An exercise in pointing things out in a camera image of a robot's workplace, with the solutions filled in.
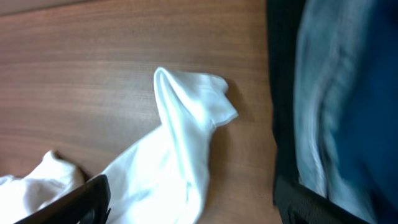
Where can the light blue denim jeans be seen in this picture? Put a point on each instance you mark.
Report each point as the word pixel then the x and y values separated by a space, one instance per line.
pixel 330 42

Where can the white t-shirt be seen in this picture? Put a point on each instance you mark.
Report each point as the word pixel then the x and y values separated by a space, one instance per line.
pixel 161 178

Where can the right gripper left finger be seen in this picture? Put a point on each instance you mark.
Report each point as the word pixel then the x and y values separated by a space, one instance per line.
pixel 88 204

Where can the dark blue folded garment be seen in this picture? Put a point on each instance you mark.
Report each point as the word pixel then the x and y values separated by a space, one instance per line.
pixel 366 136

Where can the black folded garment under jeans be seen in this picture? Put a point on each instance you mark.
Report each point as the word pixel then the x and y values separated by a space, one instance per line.
pixel 283 19

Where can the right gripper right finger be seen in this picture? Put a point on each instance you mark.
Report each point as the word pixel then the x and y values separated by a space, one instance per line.
pixel 299 205

